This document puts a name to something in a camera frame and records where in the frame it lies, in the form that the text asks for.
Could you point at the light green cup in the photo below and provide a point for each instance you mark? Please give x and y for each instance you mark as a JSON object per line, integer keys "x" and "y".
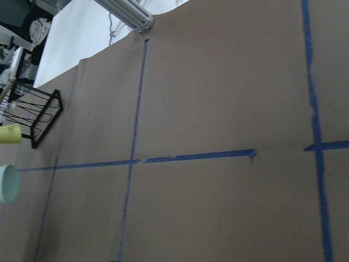
{"x": 10, "y": 183}

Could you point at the yellow cup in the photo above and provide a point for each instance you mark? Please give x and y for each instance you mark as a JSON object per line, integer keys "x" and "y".
{"x": 10, "y": 134}

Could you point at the aluminium frame post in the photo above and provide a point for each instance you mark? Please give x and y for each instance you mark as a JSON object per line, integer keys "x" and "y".
{"x": 131, "y": 13}

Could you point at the black wire cup rack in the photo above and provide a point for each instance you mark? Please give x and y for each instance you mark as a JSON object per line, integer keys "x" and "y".
{"x": 33, "y": 109}

